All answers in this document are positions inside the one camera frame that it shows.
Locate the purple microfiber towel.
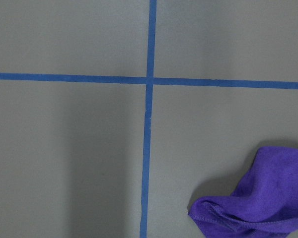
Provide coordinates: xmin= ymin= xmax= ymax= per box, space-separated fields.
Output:
xmin=188 ymin=146 xmax=298 ymax=238

